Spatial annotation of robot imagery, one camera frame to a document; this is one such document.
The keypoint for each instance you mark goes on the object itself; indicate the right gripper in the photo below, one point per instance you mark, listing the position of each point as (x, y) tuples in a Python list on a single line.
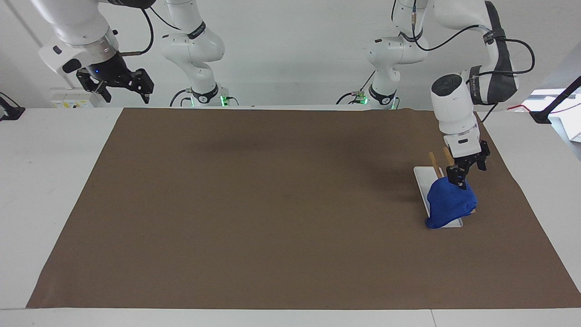
[(111, 70)]

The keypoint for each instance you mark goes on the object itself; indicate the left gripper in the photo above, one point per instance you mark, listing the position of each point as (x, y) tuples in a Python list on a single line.
[(467, 161)]

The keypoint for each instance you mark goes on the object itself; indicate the blue towel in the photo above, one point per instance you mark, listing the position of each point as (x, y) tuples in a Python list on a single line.
[(449, 204)]

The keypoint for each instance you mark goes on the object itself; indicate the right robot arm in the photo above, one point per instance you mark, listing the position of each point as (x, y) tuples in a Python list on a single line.
[(195, 50)]

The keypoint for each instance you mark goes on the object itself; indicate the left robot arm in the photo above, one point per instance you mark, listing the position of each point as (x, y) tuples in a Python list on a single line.
[(451, 106)]

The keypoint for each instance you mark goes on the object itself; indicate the white rack with wooden posts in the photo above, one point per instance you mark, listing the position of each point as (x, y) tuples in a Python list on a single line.
[(424, 181)]

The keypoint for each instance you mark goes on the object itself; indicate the white power strip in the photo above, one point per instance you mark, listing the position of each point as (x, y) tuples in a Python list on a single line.
[(72, 99)]

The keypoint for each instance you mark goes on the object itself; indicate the black stand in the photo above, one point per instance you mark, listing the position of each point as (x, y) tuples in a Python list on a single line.
[(10, 111), (556, 103)]

